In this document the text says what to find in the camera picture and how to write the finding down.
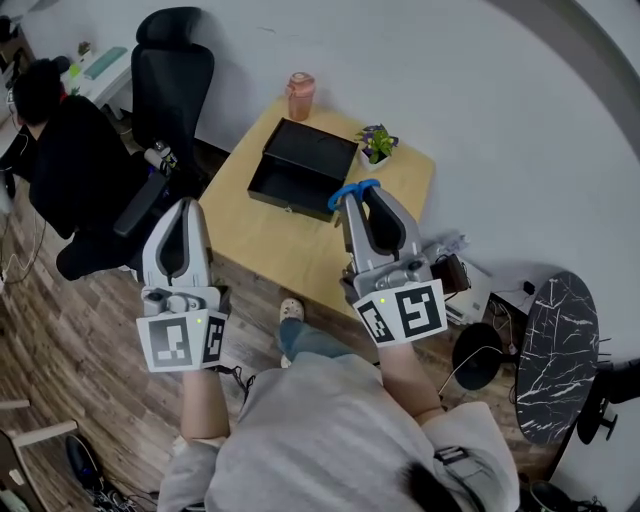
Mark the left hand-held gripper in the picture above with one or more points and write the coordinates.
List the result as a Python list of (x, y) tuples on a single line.
[(170, 340)]

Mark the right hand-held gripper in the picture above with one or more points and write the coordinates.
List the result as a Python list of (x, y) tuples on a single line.
[(415, 310)]

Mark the blue scissors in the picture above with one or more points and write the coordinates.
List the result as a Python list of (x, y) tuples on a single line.
[(352, 188)]

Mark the black box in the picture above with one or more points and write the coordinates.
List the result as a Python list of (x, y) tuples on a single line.
[(300, 150)]

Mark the person's right forearm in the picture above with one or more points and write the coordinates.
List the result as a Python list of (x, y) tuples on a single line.
[(405, 380)]

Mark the person's left forearm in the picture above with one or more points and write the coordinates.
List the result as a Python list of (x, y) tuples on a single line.
[(205, 405)]

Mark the crumpled plastic bag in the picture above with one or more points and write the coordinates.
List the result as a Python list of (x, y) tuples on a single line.
[(447, 245)]

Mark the brown pouch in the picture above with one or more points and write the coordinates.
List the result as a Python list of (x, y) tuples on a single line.
[(452, 275)]

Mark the potted purple flower plant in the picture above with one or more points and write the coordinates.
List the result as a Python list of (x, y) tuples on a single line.
[(377, 145)]

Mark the white plastic bottle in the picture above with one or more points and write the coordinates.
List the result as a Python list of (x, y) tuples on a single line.
[(159, 156)]

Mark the person's beige shoe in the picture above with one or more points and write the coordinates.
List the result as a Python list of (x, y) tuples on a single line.
[(291, 309)]

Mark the person's jeans leg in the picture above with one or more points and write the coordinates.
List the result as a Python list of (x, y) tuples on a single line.
[(310, 342)]

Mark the pink water bottle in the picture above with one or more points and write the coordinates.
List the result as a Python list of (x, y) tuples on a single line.
[(300, 100)]

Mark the black power adapter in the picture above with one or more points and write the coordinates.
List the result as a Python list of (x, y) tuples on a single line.
[(528, 288)]

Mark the black round stool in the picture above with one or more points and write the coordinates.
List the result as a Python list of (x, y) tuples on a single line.
[(475, 360)]

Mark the black office chair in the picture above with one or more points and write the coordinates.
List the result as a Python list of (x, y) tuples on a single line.
[(170, 90)]

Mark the white desk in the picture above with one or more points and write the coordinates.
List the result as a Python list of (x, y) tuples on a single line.
[(107, 85)]

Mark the teal tray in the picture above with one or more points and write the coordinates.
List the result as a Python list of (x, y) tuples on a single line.
[(105, 62)]

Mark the neon green object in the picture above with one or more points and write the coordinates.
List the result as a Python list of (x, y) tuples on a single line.
[(75, 70)]

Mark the black marble round table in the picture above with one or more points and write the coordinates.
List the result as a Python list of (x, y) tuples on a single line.
[(555, 360)]

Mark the person's grey shirt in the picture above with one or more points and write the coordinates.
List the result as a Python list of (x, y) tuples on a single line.
[(325, 440)]

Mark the light wooden stool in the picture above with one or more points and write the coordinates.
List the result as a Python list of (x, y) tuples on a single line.
[(45, 432)]

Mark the black handheld vacuum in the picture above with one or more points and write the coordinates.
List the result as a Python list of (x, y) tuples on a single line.
[(82, 460)]

